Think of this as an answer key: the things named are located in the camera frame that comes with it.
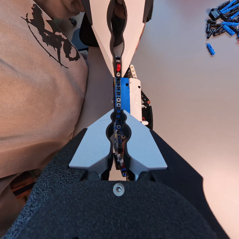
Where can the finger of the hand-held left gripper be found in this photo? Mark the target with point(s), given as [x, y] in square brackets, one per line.
[99, 22]
[134, 22]

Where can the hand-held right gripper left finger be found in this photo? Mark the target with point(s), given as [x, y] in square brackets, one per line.
[89, 149]

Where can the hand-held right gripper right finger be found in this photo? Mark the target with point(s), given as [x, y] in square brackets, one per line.
[145, 149]

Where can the partly built lego car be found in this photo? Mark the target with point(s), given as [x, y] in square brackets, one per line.
[125, 93]

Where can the single blue lego pin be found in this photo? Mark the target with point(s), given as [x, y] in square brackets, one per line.
[210, 49]

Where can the person's left hand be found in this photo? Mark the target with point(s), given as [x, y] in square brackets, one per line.
[65, 8]

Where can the pile of blue black pins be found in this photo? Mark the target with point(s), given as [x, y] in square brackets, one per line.
[226, 28]

